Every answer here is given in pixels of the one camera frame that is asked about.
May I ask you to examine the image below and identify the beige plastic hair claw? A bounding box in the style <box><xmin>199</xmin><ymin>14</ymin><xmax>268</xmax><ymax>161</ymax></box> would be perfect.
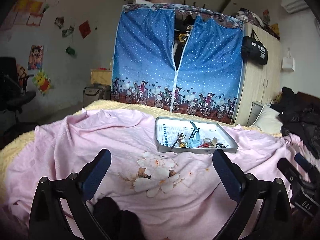
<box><xmin>203</xmin><ymin>137</ymin><xmax>217</xmax><ymax>147</ymax></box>

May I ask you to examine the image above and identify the black hair stick pin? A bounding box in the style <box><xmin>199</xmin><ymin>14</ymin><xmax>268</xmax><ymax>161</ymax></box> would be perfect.
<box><xmin>170</xmin><ymin>133</ymin><xmax>183</xmax><ymax>150</ymax></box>

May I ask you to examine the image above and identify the black jacket pile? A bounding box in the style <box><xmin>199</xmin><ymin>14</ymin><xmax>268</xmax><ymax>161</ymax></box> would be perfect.
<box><xmin>271</xmin><ymin>87</ymin><xmax>320</xmax><ymax>159</ymax></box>

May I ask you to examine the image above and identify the white pillow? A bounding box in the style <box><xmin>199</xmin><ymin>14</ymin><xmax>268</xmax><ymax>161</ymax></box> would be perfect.
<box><xmin>251</xmin><ymin>105</ymin><xmax>283</xmax><ymax>134</ymax></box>

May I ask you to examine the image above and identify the pink bed sheet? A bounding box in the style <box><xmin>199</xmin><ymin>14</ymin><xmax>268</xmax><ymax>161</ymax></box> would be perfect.
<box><xmin>5</xmin><ymin>109</ymin><xmax>319</xmax><ymax>239</ymax></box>

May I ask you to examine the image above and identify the grey bedside drawer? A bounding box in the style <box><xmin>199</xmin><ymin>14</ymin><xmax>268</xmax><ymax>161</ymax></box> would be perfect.
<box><xmin>247</xmin><ymin>102</ymin><xmax>263</xmax><ymax>126</ymax></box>

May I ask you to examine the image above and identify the yellow fleece blanket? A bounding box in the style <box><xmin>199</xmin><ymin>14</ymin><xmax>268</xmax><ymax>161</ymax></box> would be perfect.
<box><xmin>0</xmin><ymin>99</ymin><xmax>283</xmax><ymax>196</ymax></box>

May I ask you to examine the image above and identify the wooden wardrobe cabinet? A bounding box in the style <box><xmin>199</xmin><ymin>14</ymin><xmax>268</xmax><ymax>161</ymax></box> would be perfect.
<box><xmin>232</xmin><ymin>23</ymin><xmax>282</xmax><ymax>126</ymax></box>

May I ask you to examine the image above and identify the grey shallow tray box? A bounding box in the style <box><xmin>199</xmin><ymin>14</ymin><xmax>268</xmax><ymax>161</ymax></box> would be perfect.
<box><xmin>155</xmin><ymin>116</ymin><xmax>238</xmax><ymax>154</ymax></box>

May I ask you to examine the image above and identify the white paper gift bag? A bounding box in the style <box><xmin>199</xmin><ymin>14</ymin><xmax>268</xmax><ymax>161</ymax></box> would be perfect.
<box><xmin>281</xmin><ymin>48</ymin><xmax>295</xmax><ymax>72</ymax></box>

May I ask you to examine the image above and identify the blue fabric wardrobe cover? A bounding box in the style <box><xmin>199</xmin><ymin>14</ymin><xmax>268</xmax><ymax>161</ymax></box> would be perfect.
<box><xmin>111</xmin><ymin>3</ymin><xmax>244</xmax><ymax>123</ymax></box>

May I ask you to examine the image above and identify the black hanging tote bag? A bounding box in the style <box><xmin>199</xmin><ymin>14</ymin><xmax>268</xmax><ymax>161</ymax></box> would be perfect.
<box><xmin>241</xmin><ymin>29</ymin><xmax>268</xmax><ymax>66</ymax></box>

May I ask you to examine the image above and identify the black office chair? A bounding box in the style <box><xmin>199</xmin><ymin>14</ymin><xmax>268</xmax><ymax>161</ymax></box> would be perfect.
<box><xmin>1</xmin><ymin>57</ymin><xmax>38</xmax><ymax>149</ymax></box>

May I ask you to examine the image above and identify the dark suitcase bag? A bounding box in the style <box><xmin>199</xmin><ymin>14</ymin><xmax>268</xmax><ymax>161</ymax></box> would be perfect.
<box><xmin>82</xmin><ymin>83</ymin><xmax>111</xmax><ymax>108</ymax></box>

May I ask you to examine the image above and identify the light wooden side cabinet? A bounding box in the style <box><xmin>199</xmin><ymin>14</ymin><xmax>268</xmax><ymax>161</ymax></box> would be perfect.
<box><xmin>90</xmin><ymin>69</ymin><xmax>112</xmax><ymax>86</ymax></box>

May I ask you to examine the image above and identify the white air conditioner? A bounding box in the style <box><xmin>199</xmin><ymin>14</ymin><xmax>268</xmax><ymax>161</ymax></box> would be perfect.
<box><xmin>281</xmin><ymin>0</ymin><xmax>309</xmax><ymax>14</ymax></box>

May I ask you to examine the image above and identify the winnie pooh wall poster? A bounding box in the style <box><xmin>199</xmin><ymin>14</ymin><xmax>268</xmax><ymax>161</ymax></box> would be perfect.
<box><xmin>32</xmin><ymin>69</ymin><xmax>54</xmax><ymax>95</ymax></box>

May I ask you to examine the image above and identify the cartoon anime wall poster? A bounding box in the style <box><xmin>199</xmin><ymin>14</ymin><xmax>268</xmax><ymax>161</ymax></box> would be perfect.
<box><xmin>28</xmin><ymin>45</ymin><xmax>43</xmax><ymax>70</ymax></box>

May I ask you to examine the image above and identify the green hanging wall pouch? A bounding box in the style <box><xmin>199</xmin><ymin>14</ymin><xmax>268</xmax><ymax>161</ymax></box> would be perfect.
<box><xmin>65</xmin><ymin>46</ymin><xmax>76</xmax><ymax>56</ymax></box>

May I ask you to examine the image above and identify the red paper wall decoration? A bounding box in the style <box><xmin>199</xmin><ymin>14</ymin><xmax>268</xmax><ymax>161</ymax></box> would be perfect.
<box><xmin>79</xmin><ymin>21</ymin><xmax>91</xmax><ymax>39</ymax></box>

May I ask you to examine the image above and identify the wall certificates cluster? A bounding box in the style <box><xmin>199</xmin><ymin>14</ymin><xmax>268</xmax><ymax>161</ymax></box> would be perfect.
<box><xmin>1</xmin><ymin>0</ymin><xmax>60</xmax><ymax>42</ymax></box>

